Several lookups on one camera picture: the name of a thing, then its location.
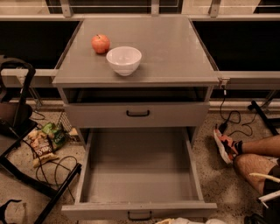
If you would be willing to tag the black stand leg right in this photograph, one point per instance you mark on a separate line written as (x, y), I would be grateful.
(271, 123)

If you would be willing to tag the grey drawer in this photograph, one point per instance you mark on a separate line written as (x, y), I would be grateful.
(127, 115)
(138, 174)

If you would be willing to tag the black chair frame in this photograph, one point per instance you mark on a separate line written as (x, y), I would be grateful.
(16, 123)

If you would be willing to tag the grey top drawer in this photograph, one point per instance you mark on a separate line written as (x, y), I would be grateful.
(127, 115)

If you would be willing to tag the grey drawer cabinet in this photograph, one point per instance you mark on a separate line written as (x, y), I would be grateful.
(80, 53)

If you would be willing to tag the orange black sneaker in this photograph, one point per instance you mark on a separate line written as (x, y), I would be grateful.
(228, 148)

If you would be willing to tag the brown snack bag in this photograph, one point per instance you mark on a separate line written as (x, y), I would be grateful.
(42, 148)

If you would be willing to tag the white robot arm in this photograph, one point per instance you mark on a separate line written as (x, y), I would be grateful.
(187, 221)

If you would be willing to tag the white ceramic bowl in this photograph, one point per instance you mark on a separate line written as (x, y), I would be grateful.
(124, 60)

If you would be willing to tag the bare human leg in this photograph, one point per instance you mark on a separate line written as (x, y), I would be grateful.
(254, 159)

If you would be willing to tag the red apple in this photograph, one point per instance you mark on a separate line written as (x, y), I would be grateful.
(100, 43)

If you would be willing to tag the green chip bag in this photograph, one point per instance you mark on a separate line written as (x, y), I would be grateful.
(56, 135)

